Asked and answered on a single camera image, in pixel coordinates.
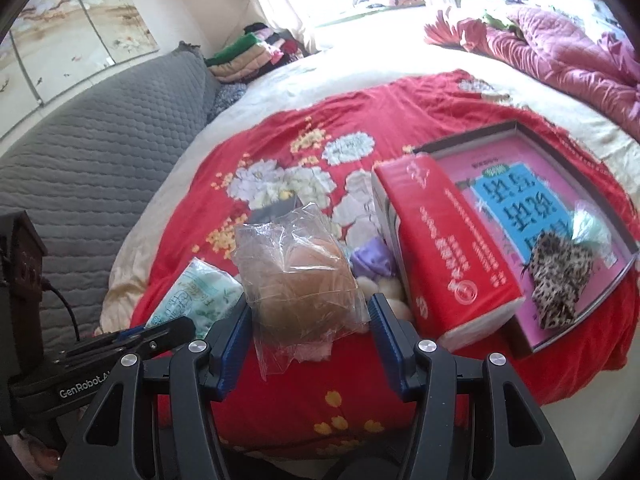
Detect green mesh bag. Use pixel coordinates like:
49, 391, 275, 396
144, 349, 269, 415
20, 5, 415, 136
569, 200, 614, 262

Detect red floral blanket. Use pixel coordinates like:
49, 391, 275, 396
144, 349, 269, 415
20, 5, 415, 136
130, 70, 640, 461

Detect green printed tissue packet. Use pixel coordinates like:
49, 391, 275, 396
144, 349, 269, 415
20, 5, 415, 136
145, 257, 246, 341

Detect green cloth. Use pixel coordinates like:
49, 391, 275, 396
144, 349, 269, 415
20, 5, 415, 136
480, 10, 522, 32

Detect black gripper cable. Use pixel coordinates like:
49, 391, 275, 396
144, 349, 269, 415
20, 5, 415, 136
41, 279, 82, 342

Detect pink quilt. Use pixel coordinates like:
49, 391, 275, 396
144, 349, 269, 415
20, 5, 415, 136
424, 4, 640, 122

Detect cream bed sheet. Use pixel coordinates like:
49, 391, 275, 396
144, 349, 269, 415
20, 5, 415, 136
100, 0, 640, 480

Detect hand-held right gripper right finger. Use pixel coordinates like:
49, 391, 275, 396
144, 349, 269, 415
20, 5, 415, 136
368, 293, 577, 480

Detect white plush balls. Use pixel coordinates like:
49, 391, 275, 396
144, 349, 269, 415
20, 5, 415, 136
355, 275, 416, 322

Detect dark patterned pillow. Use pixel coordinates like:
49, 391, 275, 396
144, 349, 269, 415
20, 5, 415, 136
207, 82, 248, 123

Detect grey quilted headboard cover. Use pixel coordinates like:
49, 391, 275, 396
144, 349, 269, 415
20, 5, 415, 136
0, 42, 221, 361

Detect stack of folded clothes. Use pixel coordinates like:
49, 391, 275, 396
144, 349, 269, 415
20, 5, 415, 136
205, 22, 307, 84

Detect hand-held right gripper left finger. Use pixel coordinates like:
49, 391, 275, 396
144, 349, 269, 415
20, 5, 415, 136
52, 294, 253, 480

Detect clear plastic bag brown item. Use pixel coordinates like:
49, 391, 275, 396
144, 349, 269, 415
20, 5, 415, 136
234, 202, 371, 378

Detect floral wall painting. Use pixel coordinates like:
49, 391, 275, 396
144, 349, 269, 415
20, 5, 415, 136
0, 0, 161, 141

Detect red tissue pack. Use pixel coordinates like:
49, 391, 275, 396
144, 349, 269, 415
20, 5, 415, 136
371, 154, 527, 353

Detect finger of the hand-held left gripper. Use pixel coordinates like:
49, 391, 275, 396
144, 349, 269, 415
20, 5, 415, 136
131, 316, 197, 361
65, 326, 148, 358

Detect pink flat packet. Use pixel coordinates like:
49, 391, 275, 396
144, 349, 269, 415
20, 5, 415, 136
292, 337, 336, 363

